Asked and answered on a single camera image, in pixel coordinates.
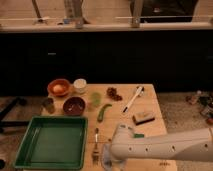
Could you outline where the black stand leg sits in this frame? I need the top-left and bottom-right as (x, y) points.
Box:
(0, 97), (29, 128)

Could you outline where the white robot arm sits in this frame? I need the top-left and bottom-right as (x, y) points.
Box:
(109, 124), (213, 162)

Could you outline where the white cup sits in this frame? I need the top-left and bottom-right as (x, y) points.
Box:
(73, 78), (87, 94)

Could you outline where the silver fork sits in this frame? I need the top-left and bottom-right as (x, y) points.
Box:
(92, 128), (100, 165)

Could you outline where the light blue towel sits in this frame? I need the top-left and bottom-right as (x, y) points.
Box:
(100, 143), (126, 171)

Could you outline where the dark olive cup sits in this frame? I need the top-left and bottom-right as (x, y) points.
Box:
(42, 98), (55, 114)

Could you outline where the brown egg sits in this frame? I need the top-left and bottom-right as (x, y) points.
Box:
(53, 84), (64, 93)

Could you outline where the orange bowl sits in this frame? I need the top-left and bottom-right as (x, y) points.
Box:
(47, 79), (70, 97)

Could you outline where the brown dried fruit cluster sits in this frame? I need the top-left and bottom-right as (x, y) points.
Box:
(107, 87), (122, 101)

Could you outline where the tan black eraser block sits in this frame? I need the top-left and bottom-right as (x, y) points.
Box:
(132, 112), (155, 125)

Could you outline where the purple bowl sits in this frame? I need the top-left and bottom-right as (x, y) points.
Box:
(63, 97), (86, 116)

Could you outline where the green plastic tray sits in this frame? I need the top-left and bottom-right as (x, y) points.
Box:
(14, 116), (88, 171)

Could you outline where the green sponge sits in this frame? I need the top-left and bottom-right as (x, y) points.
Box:
(134, 134), (145, 138)

